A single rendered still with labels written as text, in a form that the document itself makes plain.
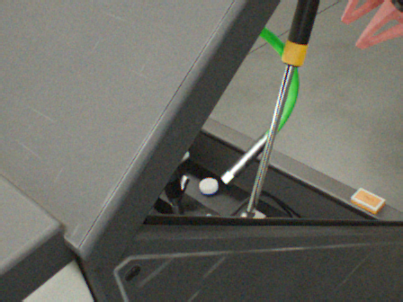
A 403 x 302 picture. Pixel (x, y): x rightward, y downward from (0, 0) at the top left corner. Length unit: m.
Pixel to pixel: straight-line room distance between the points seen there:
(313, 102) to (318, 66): 0.30
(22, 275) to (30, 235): 0.02
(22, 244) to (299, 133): 2.38
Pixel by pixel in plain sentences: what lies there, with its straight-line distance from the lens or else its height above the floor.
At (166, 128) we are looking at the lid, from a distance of 0.36.
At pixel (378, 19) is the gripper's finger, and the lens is 0.79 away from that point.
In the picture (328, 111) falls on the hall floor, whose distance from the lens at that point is 2.81.
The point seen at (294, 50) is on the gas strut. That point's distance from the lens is 0.52.
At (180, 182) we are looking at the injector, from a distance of 1.01.
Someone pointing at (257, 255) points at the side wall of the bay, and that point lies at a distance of 0.56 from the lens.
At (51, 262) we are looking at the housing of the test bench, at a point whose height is 1.48.
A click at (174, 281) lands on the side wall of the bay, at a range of 0.48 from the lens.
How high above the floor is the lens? 1.75
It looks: 41 degrees down
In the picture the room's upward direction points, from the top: 11 degrees counter-clockwise
